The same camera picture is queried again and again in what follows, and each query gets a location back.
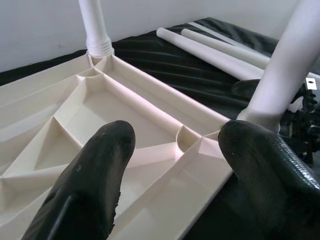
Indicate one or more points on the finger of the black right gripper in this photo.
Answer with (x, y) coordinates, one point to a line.
(246, 89)

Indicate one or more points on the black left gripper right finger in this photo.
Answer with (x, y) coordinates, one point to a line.
(270, 185)

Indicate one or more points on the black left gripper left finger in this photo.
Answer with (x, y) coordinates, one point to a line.
(87, 190)

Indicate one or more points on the white tapered table leg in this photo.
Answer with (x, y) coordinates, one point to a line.
(212, 55)
(225, 43)
(93, 25)
(287, 62)

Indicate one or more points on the white plastic table top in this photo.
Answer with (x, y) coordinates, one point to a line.
(150, 105)

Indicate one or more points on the black table cloth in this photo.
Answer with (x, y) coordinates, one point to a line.
(175, 70)

